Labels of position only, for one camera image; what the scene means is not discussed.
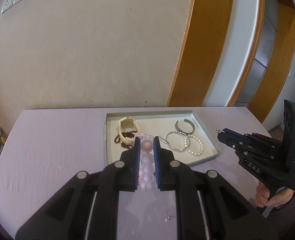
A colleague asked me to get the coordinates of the pink bead bracelet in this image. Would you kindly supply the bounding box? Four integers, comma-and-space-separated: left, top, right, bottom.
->
134, 133, 155, 192

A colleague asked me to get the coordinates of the dark red bead necklace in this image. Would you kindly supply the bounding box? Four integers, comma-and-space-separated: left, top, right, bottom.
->
114, 130, 138, 149

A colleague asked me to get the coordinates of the person right hand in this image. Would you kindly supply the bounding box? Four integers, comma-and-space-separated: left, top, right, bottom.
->
254, 181, 294, 207

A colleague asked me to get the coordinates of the white pearl bracelet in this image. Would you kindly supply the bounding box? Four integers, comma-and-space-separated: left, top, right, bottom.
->
183, 134, 205, 157

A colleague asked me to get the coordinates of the thin silver bangle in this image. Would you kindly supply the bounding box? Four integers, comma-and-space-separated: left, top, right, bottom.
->
166, 131, 190, 152

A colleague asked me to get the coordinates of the grey cardboard tray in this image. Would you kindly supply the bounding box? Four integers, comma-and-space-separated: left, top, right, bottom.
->
105, 110, 221, 165

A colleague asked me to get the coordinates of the grey metal cuff bracelet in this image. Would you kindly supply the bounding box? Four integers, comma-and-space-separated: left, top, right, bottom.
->
174, 119, 196, 135

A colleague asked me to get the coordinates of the orange wooden wall panel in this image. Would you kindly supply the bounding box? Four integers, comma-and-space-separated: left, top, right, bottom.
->
167, 0, 233, 107

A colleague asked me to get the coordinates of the cream yellow wristwatch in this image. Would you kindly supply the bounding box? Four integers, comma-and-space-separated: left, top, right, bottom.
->
118, 116, 140, 149

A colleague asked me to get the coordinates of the wooden frame glass door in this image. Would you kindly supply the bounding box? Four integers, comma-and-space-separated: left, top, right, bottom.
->
228, 0, 295, 122

